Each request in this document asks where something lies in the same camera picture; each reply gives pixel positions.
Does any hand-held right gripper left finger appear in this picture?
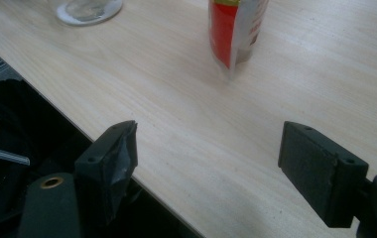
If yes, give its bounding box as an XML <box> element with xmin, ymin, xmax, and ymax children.
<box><xmin>73</xmin><ymin>120</ymin><xmax>139</xmax><ymax>230</ymax></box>

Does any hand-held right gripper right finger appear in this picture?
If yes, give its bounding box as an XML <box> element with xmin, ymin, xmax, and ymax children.
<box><xmin>277</xmin><ymin>120</ymin><xmax>370</xmax><ymax>229</ymax></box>

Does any clear glass jar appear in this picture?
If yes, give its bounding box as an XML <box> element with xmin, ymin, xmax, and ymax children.
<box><xmin>55</xmin><ymin>0</ymin><xmax>124</xmax><ymax>27</ymax></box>

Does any red and white snack pouch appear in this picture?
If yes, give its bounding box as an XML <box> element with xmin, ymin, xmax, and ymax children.
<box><xmin>207</xmin><ymin>0</ymin><xmax>271</xmax><ymax>79</ymax></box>

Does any grey metal bar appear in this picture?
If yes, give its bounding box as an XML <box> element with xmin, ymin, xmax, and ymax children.
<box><xmin>0</xmin><ymin>138</ymin><xmax>32</xmax><ymax>167</ymax></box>

